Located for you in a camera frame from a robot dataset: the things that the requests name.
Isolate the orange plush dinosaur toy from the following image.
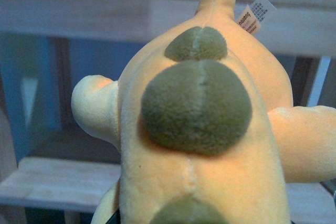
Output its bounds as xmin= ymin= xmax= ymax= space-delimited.
xmin=71 ymin=0 xmax=335 ymax=223

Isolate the light wooden shelf unit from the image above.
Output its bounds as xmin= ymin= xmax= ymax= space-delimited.
xmin=1 ymin=0 xmax=335 ymax=223

